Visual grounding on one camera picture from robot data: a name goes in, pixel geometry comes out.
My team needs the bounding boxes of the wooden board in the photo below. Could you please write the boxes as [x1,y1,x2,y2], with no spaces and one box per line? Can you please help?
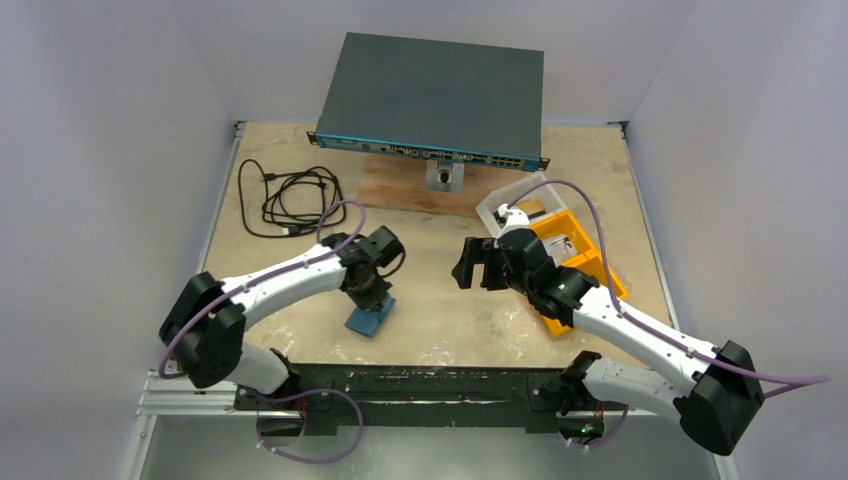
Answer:
[357,155,528,217]

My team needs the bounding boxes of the black coiled cable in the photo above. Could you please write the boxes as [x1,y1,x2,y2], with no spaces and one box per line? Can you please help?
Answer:
[237,158,347,240]

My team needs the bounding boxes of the yellow bin front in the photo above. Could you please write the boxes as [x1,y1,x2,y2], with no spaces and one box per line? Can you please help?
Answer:
[542,249,630,337]

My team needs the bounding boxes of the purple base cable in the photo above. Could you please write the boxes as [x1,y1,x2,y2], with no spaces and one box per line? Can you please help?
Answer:
[254,388,364,465]
[566,404,631,452]

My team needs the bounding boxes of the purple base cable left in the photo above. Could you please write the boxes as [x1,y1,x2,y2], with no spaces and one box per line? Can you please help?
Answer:
[254,388,364,465]

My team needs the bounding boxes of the white plastic bin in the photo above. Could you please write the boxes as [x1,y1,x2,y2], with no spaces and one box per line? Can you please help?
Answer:
[475,172,567,237]

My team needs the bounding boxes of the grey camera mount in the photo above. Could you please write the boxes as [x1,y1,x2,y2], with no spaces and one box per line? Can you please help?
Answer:
[425,159,465,193]

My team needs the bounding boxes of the grey network switch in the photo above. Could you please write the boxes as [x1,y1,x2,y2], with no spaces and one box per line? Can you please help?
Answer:
[307,32,550,172]

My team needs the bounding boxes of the yellow bin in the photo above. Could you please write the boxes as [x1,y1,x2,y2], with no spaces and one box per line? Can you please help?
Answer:
[530,210,598,254]
[542,249,630,337]

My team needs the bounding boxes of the blue card holder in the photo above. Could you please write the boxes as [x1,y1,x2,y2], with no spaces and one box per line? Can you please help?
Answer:
[344,295,396,338]

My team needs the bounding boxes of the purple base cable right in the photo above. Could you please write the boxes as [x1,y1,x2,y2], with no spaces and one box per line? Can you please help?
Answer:
[566,404,631,452]

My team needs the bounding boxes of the aluminium frame rail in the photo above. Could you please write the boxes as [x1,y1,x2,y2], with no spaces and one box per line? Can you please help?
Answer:
[136,372,237,416]

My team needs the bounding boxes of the silver items in bin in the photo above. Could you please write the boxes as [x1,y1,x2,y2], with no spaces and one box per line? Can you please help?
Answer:
[543,234,580,264]

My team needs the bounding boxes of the yellow bin middle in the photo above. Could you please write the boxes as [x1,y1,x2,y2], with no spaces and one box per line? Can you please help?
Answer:
[530,210,598,254]

